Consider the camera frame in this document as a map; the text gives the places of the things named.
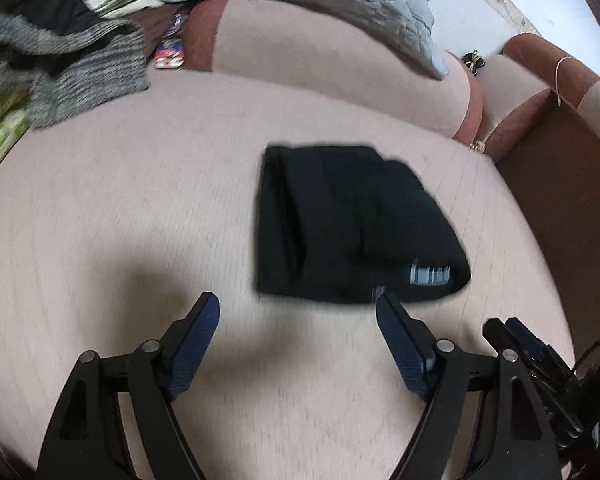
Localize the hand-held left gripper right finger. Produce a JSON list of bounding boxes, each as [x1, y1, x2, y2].
[[374, 292, 564, 480]]

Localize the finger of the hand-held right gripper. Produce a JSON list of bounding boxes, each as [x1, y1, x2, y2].
[[482, 317, 541, 391], [504, 316, 583, 438]]

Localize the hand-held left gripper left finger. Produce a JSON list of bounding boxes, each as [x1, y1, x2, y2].
[[36, 291, 221, 480]]

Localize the black pants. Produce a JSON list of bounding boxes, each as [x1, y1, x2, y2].
[[253, 144, 472, 307]]

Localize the pink sofa armrest cushion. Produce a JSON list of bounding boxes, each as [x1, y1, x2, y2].
[[476, 33, 600, 163]]

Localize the black and gold trinket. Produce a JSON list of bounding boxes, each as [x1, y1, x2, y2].
[[462, 50, 487, 77]]

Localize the green printed blanket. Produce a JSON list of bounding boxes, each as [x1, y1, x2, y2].
[[0, 89, 33, 191]]

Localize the houndstooth grey coat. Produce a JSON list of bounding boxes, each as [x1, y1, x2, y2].
[[0, 12, 151, 130]]

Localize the colourful printed packet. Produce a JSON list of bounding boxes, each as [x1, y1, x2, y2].
[[153, 10, 190, 71]]

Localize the pink sofa back cushion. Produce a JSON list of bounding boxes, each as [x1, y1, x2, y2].
[[182, 0, 484, 145]]

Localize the black garment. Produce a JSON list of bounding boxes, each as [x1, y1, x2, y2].
[[7, 0, 103, 36]]

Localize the beige string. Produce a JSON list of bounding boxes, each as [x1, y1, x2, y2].
[[554, 57, 581, 108]]

